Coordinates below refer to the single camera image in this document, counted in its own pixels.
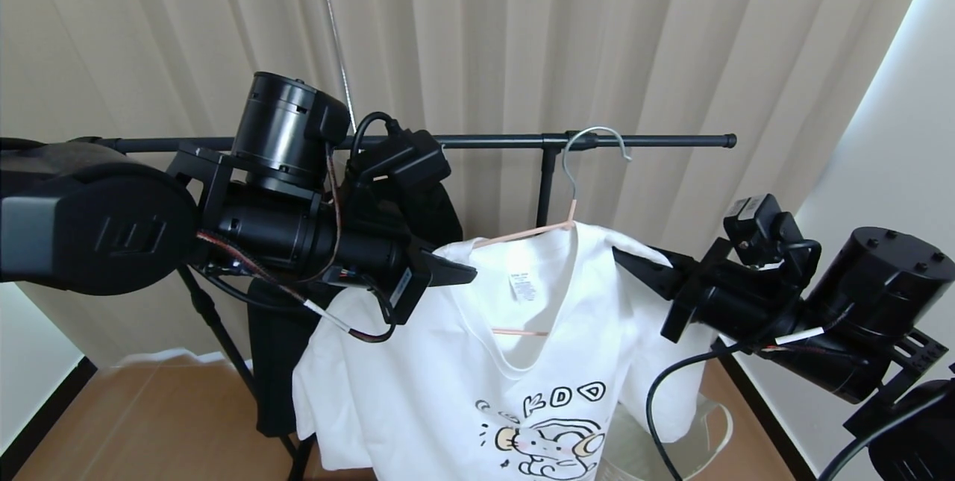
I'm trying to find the white laundry basket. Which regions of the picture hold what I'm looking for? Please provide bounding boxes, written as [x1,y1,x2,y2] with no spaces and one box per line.
[601,392,736,481]

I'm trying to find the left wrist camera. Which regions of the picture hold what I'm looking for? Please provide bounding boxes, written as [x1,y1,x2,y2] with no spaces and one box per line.
[345,127,453,243]

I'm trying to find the black shorts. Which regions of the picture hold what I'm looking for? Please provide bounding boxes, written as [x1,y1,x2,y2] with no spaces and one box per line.
[246,175,465,438]

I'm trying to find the black clothes rack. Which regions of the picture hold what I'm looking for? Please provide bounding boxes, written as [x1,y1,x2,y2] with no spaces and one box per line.
[75,131,738,481]

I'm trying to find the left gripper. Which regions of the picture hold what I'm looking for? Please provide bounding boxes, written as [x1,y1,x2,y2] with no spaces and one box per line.
[215,198,435,327]

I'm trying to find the pink clothes hanger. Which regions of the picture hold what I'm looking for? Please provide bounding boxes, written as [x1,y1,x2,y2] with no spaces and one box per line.
[474,127,633,338]

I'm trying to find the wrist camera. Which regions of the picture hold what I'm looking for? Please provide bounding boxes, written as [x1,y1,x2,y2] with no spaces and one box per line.
[345,127,453,243]
[722,194,823,289]

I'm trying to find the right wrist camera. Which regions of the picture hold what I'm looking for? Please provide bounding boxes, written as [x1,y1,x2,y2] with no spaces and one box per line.
[722,194,823,289]

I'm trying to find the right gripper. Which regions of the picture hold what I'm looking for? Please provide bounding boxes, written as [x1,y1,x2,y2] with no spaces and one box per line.
[660,237,808,355]

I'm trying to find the white garment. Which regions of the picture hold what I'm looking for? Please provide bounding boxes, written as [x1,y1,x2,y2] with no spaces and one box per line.
[292,221,722,481]

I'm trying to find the beige curtain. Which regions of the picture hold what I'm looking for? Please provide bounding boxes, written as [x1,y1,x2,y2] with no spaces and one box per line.
[0,0,941,370]

